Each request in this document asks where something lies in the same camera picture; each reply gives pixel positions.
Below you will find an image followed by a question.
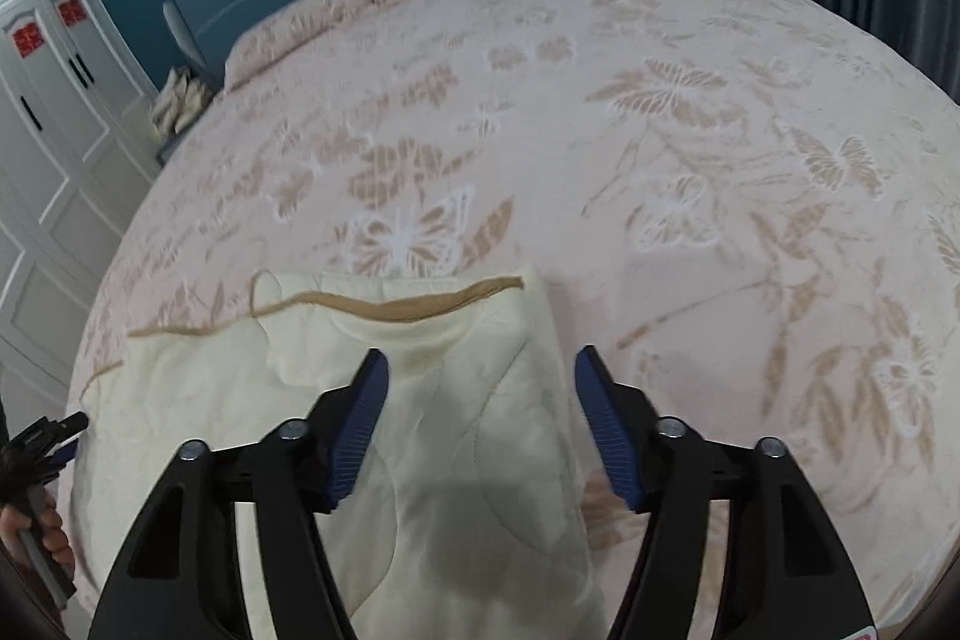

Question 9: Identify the cream quilted jacket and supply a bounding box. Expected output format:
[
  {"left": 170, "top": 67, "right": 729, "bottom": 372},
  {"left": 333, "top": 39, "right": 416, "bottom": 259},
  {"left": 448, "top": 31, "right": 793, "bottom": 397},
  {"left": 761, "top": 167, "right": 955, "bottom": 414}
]
[{"left": 70, "top": 268, "right": 605, "bottom": 638}]

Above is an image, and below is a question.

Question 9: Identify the white wardrobe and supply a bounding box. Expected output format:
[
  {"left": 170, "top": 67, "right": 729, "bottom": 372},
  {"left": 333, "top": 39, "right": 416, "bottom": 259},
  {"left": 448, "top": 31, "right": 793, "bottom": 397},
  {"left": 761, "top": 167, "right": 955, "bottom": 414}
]
[{"left": 2, "top": 0, "right": 158, "bottom": 431}]

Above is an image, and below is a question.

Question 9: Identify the blue nightstand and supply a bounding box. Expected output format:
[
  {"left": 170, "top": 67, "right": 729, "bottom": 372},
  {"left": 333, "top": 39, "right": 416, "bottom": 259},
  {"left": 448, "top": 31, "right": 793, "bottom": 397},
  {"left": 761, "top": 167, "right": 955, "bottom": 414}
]
[{"left": 155, "top": 128, "right": 190, "bottom": 167}]

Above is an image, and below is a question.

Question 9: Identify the left hand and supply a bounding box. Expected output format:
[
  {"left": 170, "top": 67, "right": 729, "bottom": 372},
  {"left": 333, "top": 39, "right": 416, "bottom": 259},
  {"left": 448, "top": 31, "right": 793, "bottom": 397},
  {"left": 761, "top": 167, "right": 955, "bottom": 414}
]
[{"left": 0, "top": 487, "right": 77, "bottom": 573}]

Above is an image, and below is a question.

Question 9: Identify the stack of cream cloths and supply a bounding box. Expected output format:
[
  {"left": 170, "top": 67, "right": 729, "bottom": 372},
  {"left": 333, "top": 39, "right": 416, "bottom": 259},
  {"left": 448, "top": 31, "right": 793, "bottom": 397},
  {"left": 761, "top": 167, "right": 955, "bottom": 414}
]
[{"left": 149, "top": 67, "right": 213, "bottom": 140}]

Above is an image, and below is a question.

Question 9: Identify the pink butterfly bedspread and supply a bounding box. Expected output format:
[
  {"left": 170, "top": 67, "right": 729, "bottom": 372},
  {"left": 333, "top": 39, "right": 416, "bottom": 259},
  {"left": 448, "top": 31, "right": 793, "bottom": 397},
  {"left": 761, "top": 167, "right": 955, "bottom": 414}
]
[{"left": 70, "top": 0, "right": 958, "bottom": 633}]

